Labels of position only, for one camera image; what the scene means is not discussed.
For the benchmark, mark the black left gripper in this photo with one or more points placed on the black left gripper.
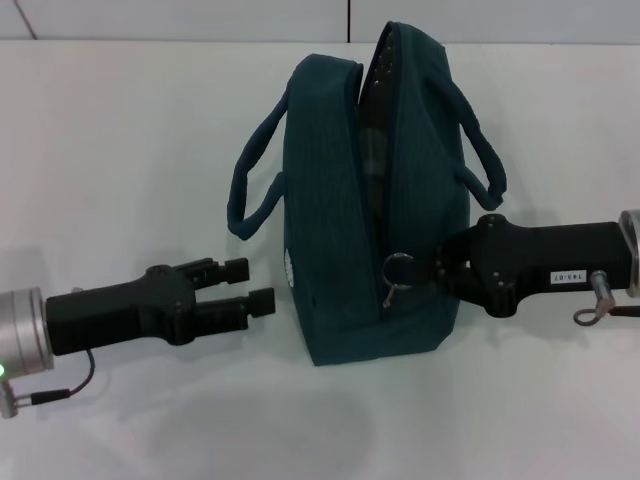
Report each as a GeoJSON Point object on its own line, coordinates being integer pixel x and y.
{"type": "Point", "coordinates": [115, 310]}

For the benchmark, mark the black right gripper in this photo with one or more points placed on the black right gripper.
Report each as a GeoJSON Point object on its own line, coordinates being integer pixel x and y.
{"type": "Point", "coordinates": [530, 265]}

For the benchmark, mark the dark teal lunch bag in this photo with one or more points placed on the dark teal lunch bag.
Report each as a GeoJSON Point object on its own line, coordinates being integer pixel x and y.
{"type": "Point", "coordinates": [330, 200]}

